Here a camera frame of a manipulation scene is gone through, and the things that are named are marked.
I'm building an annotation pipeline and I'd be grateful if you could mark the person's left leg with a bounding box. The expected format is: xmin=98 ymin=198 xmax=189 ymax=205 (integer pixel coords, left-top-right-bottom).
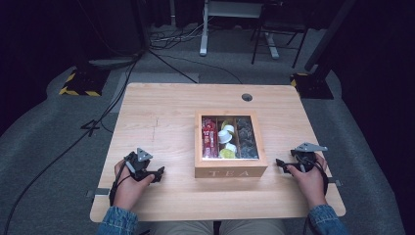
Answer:
xmin=143 ymin=219 xmax=214 ymax=235

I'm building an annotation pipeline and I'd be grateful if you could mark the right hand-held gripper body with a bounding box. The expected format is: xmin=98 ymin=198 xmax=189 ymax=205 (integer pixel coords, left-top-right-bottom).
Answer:
xmin=290 ymin=142 xmax=329 ymax=172

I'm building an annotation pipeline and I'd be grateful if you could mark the left hand-held gripper cable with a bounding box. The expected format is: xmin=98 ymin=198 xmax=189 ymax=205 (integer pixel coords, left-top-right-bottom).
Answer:
xmin=109 ymin=159 xmax=132 ymax=208

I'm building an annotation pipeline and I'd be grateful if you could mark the wooden tea box glass lid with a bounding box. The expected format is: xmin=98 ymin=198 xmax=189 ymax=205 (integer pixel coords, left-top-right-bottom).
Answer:
xmin=194 ymin=110 xmax=269 ymax=179

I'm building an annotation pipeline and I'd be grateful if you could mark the person's leg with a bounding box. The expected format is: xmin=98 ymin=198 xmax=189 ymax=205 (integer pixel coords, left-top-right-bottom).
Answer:
xmin=218 ymin=218 xmax=287 ymax=235
xmin=143 ymin=219 xmax=214 ymax=235

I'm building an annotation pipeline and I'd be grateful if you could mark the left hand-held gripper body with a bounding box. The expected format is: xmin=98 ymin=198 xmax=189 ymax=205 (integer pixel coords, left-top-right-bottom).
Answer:
xmin=122 ymin=147 xmax=155 ymax=182

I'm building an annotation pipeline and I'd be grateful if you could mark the black slanted stand post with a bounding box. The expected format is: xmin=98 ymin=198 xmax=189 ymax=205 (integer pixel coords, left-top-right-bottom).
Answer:
xmin=304 ymin=0 xmax=357 ymax=73

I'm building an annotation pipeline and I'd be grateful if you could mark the black chair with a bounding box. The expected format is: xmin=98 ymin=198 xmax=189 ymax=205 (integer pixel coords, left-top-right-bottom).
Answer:
xmin=251 ymin=0 xmax=309 ymax=70

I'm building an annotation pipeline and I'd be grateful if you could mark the person's right leg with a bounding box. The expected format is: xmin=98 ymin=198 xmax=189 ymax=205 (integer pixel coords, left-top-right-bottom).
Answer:
xmin=218 ymin=218 xmax=287 ymax=235

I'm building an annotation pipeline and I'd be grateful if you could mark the bundle of floor cables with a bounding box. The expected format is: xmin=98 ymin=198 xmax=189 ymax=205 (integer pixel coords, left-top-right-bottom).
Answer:
xmin=149 ymin=22 xmax=209 ymax=51

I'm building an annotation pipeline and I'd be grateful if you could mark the person's right hand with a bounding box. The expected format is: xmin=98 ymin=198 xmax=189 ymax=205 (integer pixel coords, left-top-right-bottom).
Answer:
xmin=286 ymin=153 xmax=329 ymax=211

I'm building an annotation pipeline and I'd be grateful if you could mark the white desk frame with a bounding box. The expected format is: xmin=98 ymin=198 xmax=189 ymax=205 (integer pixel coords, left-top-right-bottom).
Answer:
xmin=199 ymin=0 xmax=281 ymax=60

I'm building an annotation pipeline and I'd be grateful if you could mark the long black floor cable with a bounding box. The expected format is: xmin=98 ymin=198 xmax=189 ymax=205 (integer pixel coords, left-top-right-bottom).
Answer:
xmin=1 ymin=53 xmax=143 ymax=235

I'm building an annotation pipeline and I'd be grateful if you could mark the thin black floor cable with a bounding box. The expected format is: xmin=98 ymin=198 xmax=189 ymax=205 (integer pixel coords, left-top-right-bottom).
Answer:
xmin=148 ymin=48 xmax=243 ymax=85

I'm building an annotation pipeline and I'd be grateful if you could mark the black yellow striped stand base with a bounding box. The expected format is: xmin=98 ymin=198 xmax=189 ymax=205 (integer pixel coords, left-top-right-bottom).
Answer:
xmin=289 ymin=71 xmax=335 ymax=100
xmin=58 ymin=66 xmax=111 ymax=98

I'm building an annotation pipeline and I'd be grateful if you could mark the person's left hand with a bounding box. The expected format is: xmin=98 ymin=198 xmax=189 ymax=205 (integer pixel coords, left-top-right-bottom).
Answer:
xmin=113 ymin=159 xmax=157 ymax=212

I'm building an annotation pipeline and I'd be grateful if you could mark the large white creamer cup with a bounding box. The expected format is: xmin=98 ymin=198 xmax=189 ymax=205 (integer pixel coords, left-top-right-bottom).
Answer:
xmin=217 ymin=129 xmax=233 ymax=145

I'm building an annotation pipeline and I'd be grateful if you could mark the pile of dark tea pouches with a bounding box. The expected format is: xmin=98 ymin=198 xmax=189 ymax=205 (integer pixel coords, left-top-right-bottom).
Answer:
xmin=236 ymin=117 xmax=259 ymax=160

